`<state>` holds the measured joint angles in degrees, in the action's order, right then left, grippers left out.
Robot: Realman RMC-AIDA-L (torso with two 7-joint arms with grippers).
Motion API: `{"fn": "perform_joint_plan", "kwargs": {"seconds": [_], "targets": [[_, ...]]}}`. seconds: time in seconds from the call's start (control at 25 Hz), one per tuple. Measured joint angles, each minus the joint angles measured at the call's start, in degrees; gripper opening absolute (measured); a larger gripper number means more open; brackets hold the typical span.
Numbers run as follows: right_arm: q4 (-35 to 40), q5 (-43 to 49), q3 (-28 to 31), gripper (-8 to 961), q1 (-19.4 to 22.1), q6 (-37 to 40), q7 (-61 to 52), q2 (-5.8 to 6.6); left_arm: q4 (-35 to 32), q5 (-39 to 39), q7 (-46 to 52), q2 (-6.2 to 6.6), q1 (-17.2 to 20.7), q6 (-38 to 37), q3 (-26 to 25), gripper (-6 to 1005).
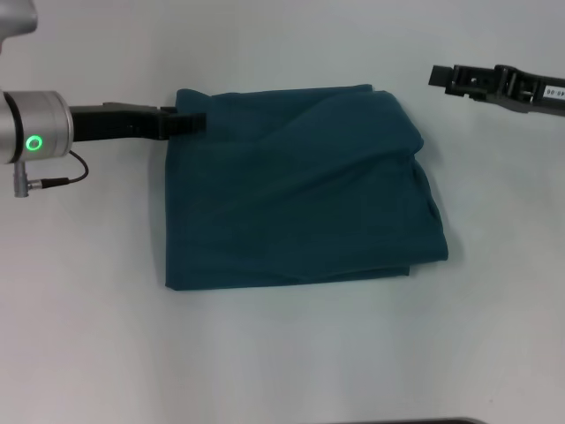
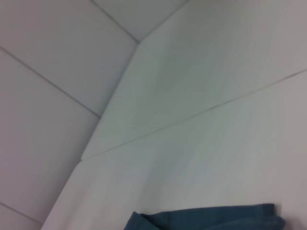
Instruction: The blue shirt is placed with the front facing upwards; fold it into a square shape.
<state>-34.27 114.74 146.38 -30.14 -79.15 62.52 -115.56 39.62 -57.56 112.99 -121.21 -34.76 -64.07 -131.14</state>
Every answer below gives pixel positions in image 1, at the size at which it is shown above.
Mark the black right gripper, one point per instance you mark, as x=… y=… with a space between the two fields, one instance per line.
x=536 y=90

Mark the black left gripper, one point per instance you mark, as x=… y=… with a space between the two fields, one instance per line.
x=115 y=123

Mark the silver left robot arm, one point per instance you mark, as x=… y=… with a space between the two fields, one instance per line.
x=31 y=128

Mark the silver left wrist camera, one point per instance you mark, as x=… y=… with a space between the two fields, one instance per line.
x=15 y=17

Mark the teal T-shirt with FREE print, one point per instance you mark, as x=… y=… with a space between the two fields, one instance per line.
x=300 y=199

